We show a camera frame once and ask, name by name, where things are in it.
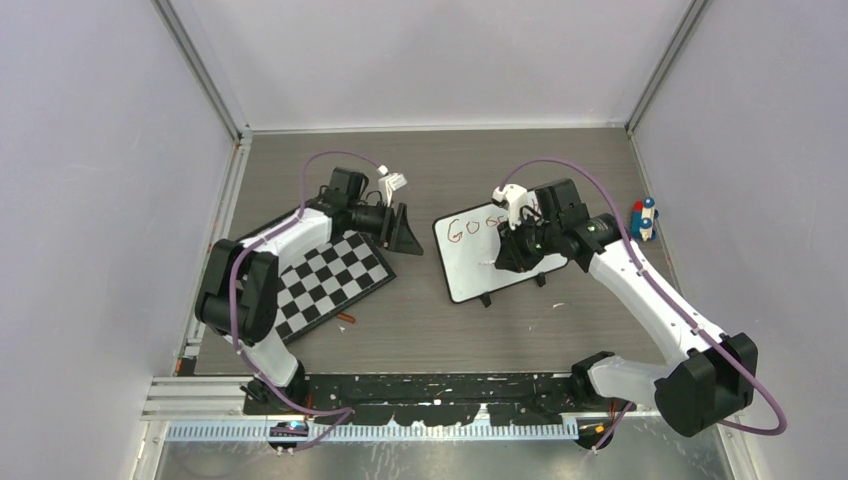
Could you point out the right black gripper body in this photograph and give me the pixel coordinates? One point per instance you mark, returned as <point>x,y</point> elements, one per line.
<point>542,233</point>

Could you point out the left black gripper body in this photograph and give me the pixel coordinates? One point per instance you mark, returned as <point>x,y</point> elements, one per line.
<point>369,220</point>

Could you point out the white whiteboard black frame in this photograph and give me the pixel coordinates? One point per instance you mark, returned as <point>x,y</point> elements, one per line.
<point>469,236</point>

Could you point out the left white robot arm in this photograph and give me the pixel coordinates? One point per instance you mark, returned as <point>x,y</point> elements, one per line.
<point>279,371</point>

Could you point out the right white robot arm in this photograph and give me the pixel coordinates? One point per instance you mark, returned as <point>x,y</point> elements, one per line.
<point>706,374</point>

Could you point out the black white chessboard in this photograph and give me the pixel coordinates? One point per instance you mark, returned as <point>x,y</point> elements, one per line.
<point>288,284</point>

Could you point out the blue red toy car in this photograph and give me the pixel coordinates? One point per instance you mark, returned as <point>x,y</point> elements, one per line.
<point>643,224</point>

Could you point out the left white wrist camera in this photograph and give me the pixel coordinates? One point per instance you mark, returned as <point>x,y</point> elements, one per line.
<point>388,183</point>

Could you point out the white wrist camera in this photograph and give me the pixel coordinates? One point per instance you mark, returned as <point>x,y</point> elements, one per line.
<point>388,183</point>
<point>512,198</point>

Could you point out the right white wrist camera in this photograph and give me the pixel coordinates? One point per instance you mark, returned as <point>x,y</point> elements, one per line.
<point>512,198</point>

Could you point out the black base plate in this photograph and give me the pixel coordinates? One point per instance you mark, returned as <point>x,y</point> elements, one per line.
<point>509,399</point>

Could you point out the slotted cable duct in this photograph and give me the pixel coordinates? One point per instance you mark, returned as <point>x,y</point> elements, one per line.
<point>300,431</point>

